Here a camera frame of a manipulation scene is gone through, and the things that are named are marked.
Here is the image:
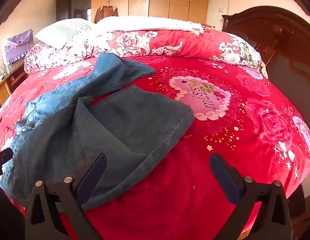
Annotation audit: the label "folded floral quilt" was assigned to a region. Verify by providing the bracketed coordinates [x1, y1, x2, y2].
[24, 29, 268, 77]

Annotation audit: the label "blue denim jeans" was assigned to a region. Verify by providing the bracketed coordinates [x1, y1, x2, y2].
[0, 53, 194, 210]

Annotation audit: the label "purple cloth cover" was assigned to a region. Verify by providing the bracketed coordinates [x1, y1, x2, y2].
[2, 29, 34, 65]

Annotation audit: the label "wooden side desk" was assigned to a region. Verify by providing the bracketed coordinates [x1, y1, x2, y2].
[0, 63, 29, 108]

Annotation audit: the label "brown jacket on hanger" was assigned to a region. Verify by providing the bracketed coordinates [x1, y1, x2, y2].
[94, 5, 118, 23]

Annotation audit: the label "red floral bed blanket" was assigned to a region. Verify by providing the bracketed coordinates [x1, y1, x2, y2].
[0, 56, 310, 239]

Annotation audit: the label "white pillow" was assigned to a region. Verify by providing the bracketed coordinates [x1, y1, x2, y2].
[35, 18, 96, 49]

